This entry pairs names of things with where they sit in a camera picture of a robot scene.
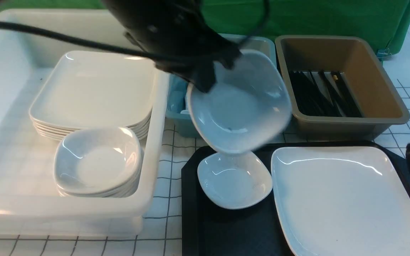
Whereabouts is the large white square plate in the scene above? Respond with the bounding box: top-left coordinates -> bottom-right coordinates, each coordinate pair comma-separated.
271,147 -> 410,256

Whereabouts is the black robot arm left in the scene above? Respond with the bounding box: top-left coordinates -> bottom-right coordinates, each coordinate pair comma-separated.
102,0 -> 241,93

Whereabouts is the black cable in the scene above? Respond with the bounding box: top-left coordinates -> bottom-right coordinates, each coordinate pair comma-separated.
0,0 -> 270,64

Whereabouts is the teal plastic bin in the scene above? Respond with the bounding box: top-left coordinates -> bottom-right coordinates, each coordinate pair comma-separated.
165,36 -> 277,138

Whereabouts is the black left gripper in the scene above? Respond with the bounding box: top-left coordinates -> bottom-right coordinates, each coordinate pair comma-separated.
123,21 -> 243,93

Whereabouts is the stack of white plates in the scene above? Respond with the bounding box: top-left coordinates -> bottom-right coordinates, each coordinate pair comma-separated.
29,50 -> 157,140

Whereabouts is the brown plastic bin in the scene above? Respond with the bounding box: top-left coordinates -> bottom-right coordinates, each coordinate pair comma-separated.
275,35 -> 410,140

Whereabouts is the white square bowl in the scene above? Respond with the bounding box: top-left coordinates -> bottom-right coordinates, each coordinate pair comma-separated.
186,49 -> 292,155
197,152 -> 272,210

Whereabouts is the green backdrop cloth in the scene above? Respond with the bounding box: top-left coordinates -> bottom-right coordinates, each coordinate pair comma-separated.
0,0 -> 410,58

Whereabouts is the pile of black chopsticks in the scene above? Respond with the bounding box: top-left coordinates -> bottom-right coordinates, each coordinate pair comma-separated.
289,70 -> 363,118

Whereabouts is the black serving tray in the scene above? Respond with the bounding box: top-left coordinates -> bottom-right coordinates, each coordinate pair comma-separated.
181,141 -> 410,256

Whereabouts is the stack of white bowls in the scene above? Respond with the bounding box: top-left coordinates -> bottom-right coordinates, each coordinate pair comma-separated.
53,127 -> 144,198

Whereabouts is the silver binder clip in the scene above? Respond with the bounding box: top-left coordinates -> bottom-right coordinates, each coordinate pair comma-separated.
376,48 -> 392,61

